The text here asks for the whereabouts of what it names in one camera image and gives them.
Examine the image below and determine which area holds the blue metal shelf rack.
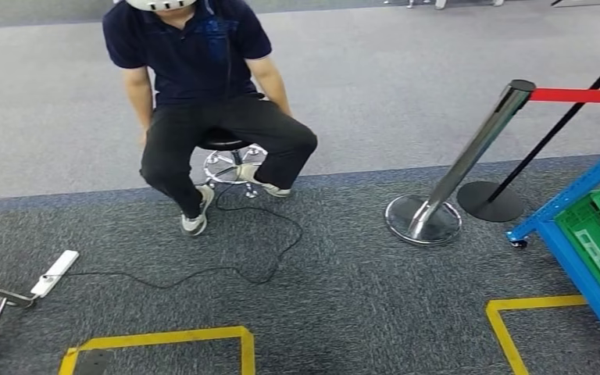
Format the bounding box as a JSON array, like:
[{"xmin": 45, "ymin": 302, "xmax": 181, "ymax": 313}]
[{"xmin": 505, "ymin": 138, "xmax": 600, "ymax": 363}]

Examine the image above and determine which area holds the black floor cable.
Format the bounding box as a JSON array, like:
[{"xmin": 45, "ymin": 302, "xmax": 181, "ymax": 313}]
[{"xmin": 46, "ymin": 184, "xmax": 305, "ymax": 290}]

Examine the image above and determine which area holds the black stool with chrome base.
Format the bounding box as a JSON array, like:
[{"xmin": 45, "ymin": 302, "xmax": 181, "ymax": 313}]
[{"xmin": 196, "ymin": 128, "xmax": 269, "ymax": 200}]

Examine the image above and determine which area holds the white headset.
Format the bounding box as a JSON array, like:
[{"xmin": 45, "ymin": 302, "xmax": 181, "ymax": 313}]
[{"xmin": 123, "ymin": 0, "xmax": 198, "ymax": 13}]

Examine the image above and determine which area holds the seated person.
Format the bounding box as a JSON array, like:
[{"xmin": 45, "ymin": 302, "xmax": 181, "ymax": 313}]
[{"xmin": 102, "ymin": 0, "xmax": 319, "ymax": 237}]

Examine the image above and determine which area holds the steel workbench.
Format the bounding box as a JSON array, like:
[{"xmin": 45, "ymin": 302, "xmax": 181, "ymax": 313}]
[{"xmin": 0, "ymin": 279, "xmax": 37, "ymax": 375}]

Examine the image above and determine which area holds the black pole with round base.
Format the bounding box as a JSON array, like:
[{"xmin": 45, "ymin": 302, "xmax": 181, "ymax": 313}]
[{"xmin": 456, "ymin": 44, "xmax": 600, "ymax": 223}]

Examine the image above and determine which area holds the white power strip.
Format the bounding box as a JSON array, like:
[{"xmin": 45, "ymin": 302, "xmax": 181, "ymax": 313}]
[{"xmin": 30, "ymin": 249, "xmax": 80, "ymax": 298}]

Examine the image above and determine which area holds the chrome stanchion with base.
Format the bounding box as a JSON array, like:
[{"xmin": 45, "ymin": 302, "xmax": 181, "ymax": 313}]
[{"xmin": 385, "ymin": 79, "xmax": 537, "ymax": 247}]

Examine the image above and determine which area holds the yellow floor tape square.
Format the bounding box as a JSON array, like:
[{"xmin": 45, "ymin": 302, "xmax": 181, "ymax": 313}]
[{"xmin": 57, "ymin": 326, "xmax": 256, "ymax": 375}]

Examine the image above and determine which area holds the red barrier belt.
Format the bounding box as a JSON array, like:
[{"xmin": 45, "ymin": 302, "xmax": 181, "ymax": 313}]
[{"xmin": 530, "ymin": 87, "xmax": 600, "ymax": 105}]

